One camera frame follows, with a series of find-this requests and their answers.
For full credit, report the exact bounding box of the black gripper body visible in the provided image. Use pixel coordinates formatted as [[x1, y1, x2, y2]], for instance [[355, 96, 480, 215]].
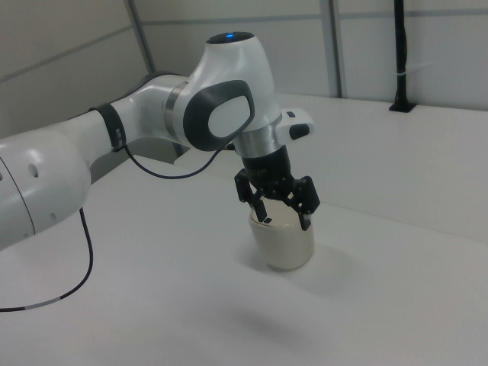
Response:
[[242, 146, 297, 200]]

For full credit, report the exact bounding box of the small white trash can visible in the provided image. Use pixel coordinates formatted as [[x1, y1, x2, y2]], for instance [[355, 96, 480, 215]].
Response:
[[248, 204, 316, 272]]

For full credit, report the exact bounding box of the black pole with clamp base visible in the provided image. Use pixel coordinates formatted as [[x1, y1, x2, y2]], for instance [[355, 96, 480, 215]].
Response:
[[388, 0, 417, 114]]

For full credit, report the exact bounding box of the grey partition post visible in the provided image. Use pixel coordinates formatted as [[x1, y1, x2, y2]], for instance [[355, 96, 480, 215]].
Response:
[[124, 0, 158, 78], [326, 0, 348, 99]]

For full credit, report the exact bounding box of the black cable strap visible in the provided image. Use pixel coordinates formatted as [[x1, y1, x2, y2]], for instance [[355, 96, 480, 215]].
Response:
[[88, 102, 129, 153]]

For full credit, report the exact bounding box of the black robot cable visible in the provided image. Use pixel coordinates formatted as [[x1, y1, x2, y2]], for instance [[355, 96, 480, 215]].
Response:
[[0, 141, 236, 313]]

